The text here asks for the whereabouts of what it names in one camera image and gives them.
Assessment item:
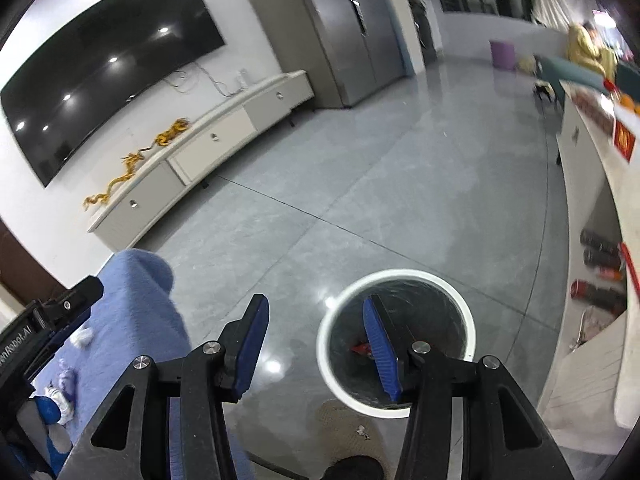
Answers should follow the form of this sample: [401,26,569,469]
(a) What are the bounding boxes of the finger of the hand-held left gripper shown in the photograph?
[10,396,63,478]
[42,276,104,331]

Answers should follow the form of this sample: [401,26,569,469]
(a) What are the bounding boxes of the grey double-door fridge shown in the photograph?
[232,0,416,109]

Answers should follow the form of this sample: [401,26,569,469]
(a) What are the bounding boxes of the white television cabinet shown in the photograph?
[86,70,316,251]

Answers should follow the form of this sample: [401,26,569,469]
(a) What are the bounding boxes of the teal chair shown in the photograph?
[534,55,608,106]

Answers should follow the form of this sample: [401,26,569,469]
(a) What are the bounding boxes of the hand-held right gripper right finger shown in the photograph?
[362,294,576,480]

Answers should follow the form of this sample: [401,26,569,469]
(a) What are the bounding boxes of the purple bin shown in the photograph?
[490,40,516,71]

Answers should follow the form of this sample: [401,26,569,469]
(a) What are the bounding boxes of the white basket with red label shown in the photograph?
[610,105,640,163]

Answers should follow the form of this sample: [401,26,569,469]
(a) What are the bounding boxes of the beige slipper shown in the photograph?
[315,400,388,480]

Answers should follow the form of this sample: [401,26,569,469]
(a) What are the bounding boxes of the red tool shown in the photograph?
[619,242,640,296]

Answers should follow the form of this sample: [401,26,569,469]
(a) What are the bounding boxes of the golden tiger figurine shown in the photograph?
[154,117,191,147]

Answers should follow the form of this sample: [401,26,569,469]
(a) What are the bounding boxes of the brown entrance door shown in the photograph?
[0,220,68,306]

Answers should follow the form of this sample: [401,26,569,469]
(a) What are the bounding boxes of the black wall television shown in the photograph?
[0,0,226,188]

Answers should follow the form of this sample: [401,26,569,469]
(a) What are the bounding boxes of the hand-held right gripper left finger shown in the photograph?
[57,293,271,480]

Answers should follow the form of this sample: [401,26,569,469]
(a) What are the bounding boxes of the grey washing machine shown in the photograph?
[407,0,443,66]

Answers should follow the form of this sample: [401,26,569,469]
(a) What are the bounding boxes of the long dark red box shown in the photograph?
[570,84,618,133]

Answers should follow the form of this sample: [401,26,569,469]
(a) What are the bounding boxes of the blue fluffy blanket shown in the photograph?
[30,249,251,480]

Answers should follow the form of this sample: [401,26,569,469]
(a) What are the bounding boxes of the golden dragon figurine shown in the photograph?
[82,152,151,210]

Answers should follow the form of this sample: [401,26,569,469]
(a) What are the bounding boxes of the white hanging sheet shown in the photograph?
[530,0,571,28]

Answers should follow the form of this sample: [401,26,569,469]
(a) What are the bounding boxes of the dark bin with white rim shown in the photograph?
[316,269,475,420]

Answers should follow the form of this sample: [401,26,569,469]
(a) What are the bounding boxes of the dark red canister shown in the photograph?
[570,280,626,316]
[580,229,621,253]
[582,247,623,271]

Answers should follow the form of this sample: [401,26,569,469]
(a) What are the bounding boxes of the television cables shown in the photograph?
[167,62,241,96]

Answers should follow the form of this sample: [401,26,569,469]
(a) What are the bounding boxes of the person's dark leg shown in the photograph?
[324,454,385,480]

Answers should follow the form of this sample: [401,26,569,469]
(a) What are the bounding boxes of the white table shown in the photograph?
[537,80,640,446]

